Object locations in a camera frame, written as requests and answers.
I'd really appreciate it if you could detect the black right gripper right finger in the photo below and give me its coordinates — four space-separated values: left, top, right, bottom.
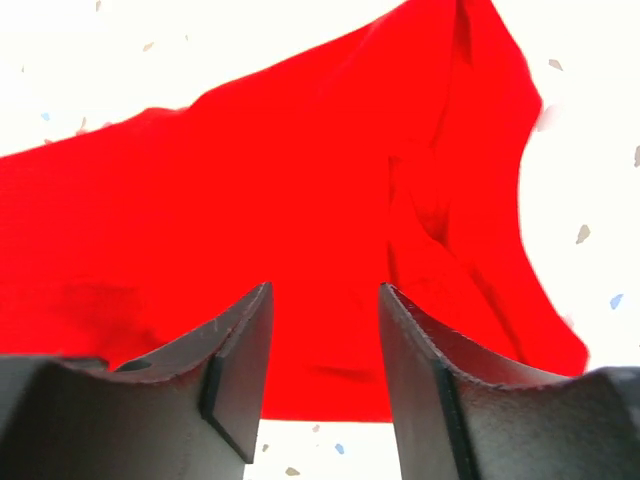
379 284 585 479

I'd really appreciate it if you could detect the bright red t-shirt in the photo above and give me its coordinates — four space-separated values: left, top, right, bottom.
1 1 588 422

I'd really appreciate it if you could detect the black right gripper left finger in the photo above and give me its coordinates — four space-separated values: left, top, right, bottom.
69 283 273 479

